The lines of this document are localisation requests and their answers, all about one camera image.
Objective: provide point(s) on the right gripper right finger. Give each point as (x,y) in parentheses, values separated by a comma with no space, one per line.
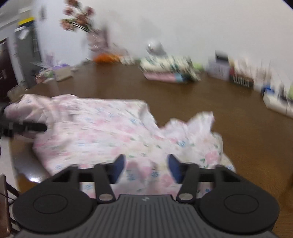
(189,176)

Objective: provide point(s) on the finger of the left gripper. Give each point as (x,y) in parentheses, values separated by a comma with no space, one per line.
(25,127)

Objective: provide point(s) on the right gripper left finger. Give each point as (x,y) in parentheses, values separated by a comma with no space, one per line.
(103,175)

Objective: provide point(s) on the pink floral garment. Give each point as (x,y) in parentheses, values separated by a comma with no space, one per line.
(86,132)

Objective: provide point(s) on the cream teal flower garment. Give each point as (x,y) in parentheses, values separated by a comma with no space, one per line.
(170,64)

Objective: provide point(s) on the light blue pink mesh garment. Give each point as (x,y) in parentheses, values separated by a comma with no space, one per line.
(166,77)

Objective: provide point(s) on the clear box of oranges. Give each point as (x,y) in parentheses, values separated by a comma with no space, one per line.
(106,58)

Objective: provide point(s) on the black tissue box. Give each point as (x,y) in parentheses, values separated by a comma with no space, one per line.
(240,79)

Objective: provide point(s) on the white power strip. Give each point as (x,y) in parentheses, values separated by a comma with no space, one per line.
(277,104)

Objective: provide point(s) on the grey tin box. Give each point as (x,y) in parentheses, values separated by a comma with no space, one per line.
(218,69)

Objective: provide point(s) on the pink flower bouquet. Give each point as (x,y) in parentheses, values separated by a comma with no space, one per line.
(80,18)

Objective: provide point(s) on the white round robot toy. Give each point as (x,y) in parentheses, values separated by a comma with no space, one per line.
(154,47)

